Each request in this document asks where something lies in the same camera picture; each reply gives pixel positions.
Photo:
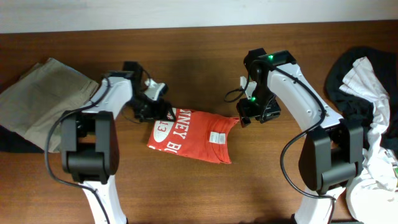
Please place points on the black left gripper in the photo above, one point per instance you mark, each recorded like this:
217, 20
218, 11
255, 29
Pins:
157, 112

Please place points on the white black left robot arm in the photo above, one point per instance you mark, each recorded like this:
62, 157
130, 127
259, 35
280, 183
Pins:
89, 142

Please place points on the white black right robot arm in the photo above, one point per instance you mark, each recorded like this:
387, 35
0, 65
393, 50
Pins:
331, 157

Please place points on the folded black garment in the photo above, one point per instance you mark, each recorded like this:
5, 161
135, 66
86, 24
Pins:
14, 143

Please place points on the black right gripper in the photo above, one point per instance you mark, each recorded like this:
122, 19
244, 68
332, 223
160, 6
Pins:
246, 112

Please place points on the folded khaki trousers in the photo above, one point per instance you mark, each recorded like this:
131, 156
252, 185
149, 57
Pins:
32, 105

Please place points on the red orange t-shirt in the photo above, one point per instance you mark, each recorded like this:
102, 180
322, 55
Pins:
194, 134

